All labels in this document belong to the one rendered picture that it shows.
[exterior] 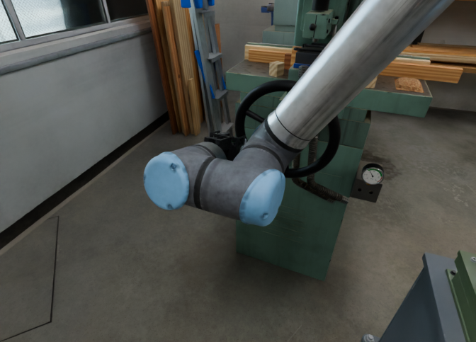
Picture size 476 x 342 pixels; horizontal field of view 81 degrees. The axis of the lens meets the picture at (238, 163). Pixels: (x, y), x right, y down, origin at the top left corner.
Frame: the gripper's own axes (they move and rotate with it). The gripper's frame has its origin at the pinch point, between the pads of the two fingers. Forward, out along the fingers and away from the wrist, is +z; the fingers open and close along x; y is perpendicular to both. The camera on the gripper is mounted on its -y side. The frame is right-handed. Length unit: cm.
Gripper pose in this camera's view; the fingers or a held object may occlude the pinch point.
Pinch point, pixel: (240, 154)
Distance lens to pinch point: 78.0
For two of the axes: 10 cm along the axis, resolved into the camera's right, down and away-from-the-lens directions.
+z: 3.6, -2.1, 9.1
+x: -9.3, -2.1, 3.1
